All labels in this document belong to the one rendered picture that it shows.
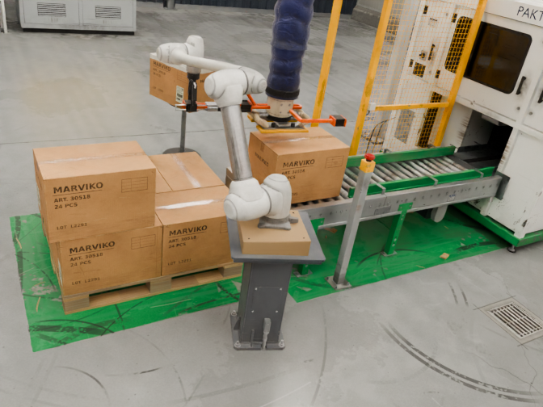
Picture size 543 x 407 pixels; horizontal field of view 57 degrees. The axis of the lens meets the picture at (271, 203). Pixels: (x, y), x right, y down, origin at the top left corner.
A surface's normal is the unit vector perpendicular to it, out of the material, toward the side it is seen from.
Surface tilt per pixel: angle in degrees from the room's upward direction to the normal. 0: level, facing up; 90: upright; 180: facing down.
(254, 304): 90
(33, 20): 90
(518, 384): 0
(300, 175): 90
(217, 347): 0
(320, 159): 90
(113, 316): 0
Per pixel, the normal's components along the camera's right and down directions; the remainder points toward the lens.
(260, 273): 0.15, 0.50
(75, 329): 0.14, -0.87
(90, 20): 0.47, 0.49
